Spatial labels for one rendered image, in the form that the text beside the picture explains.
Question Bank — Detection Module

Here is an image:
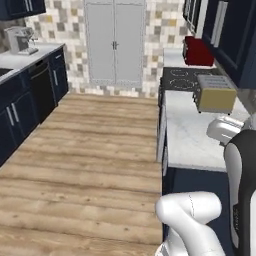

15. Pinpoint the black oven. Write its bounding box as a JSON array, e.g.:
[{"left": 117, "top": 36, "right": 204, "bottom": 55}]
[{"left": 157, "top": 77, "right": 167, "bottom": 108}]

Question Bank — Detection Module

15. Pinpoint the grey fridge left door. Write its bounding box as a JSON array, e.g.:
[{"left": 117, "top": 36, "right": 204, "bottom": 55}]
[{"left": 83, "top": 0, "right": 116, "bottom": 85}]

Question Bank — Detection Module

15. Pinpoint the beige and silver toaster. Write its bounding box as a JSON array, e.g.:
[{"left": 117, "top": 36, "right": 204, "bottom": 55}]
[{"left": 192, "top": 73, "right": 238, "bottom": 115}]

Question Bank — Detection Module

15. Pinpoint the red toaster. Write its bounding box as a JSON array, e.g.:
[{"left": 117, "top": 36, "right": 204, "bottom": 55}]
[{"left": 182, "top": 35, "right": 216, "bottom": 67}]

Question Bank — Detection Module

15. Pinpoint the dark sink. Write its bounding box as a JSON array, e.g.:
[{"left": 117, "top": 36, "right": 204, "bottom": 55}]
[{"left": 0, "top": 68, "right": 14, "bottom": 78}]

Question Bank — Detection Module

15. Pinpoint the navy base cabinet with drawers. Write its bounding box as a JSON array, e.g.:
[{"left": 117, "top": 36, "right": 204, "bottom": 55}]
[{"left": 155, "top": 89, "right": 235, "bottom": 256}]

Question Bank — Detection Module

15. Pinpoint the black hob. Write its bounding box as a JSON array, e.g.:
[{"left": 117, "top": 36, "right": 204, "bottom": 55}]
[{"left": 159, "top": 66, "right": 224, "bottom": 93}]

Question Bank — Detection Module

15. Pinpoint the navy wall cabinet run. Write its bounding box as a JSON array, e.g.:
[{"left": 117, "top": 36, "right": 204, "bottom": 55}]
[{"left": 182, "top": 0, "right": 256, "bottom": 90}]

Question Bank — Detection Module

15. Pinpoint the grey fridge right door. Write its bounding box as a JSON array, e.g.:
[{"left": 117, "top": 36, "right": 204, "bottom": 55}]
[{"left": 114, "top": 0, "right": 147, "bottom": 86}]

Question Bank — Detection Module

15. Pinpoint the silver coffee machine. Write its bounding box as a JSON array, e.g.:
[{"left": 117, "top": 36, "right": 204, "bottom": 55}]
[{"left": 3, "top": 26, "right": 40, "bottom": 56}]

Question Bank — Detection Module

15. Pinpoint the navy base cabinet run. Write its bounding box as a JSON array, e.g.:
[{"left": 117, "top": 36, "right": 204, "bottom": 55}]
[{"left": 0, "top": 46, "right": 70, "bottom": 168}]

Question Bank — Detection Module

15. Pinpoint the silver wall cabinet handle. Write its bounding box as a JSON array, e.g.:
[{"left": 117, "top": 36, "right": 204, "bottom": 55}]
[{"left": 210, "top": 0, "right": 229, "bottom": 49}]

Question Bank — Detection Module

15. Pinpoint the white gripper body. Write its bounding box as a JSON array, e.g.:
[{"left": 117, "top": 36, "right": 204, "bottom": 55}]
[{"left": 206, "top": 115, "right": 246, "bottom": 147}]

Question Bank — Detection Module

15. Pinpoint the black dishwasher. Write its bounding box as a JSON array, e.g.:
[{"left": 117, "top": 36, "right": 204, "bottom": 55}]
[{"left": 27, "top": 59, "right": 58, "bottom": 125}]

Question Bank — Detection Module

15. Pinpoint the grey fridge door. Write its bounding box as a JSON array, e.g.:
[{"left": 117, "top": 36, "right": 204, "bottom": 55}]
[
  {"left": 83, "top": 0, "right": 116, "bottom": 85},
  {"left": 114, "top": 0, "right": 147, "bottom": 86}
]

